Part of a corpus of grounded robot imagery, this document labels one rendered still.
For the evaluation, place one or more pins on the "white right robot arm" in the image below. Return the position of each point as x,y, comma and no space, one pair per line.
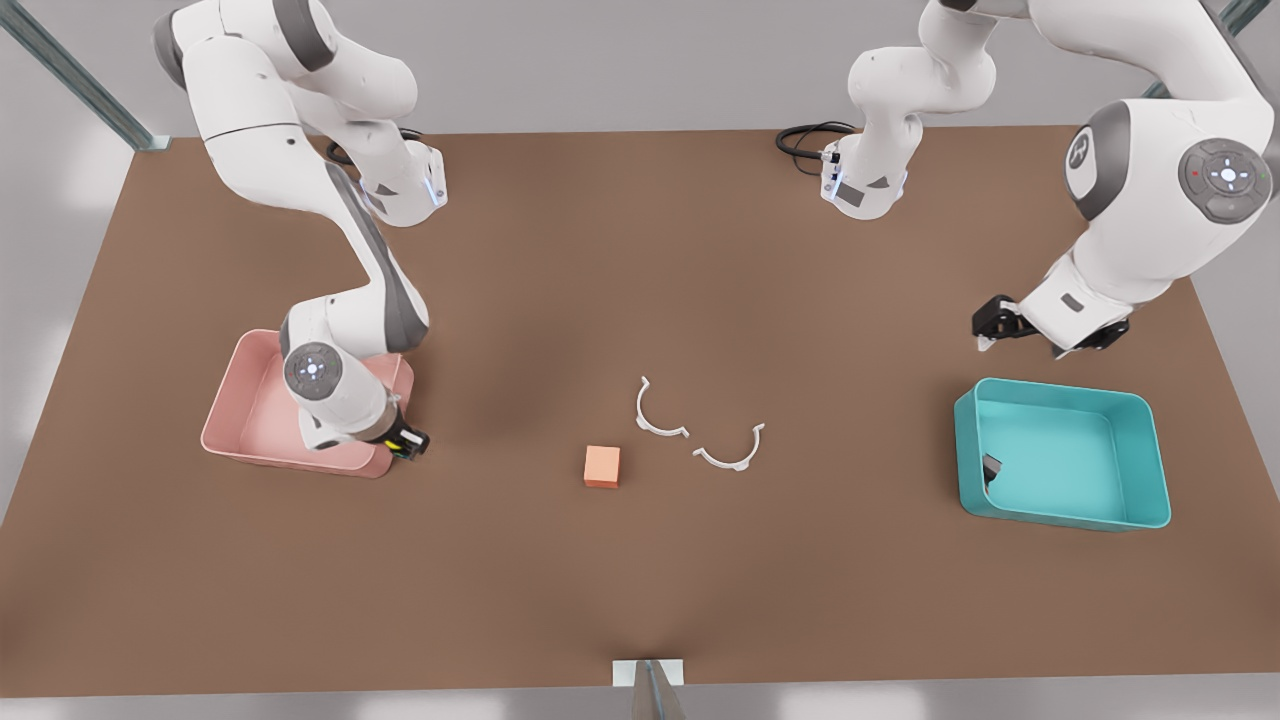
260,150

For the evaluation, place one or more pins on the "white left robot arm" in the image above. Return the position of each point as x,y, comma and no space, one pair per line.
1150,230

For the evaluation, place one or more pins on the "small dark button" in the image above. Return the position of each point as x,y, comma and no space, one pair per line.
991,470

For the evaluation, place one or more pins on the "blue storage box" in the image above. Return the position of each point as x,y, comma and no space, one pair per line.
1065,460

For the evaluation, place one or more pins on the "pink storage box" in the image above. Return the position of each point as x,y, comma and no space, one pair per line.
255,415

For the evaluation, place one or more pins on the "orange cube block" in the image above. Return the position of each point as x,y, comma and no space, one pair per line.
602,466

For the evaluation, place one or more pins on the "white curved plastic clip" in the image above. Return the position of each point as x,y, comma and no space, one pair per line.
652,420
735,455

